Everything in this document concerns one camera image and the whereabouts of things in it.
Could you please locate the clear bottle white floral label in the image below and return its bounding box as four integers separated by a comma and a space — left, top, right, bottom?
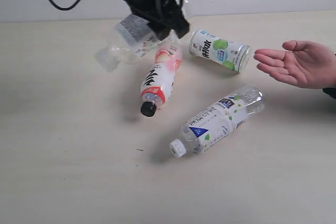
95, 14, 177, 72

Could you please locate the open human hand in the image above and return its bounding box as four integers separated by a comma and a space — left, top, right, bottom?
254, 40, 335, 89

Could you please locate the dark jacket sleeve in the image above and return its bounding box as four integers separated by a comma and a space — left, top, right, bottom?
322, 88, 336, 99

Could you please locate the bottle with green lime label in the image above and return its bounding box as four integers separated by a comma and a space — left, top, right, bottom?
181, 29, 251, 73

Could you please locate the clear bottle blue triangle label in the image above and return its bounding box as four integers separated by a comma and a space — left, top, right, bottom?
169, 84, 265, 158

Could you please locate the pink peach drink bottle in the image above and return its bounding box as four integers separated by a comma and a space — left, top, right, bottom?
140, 42, 183, 117

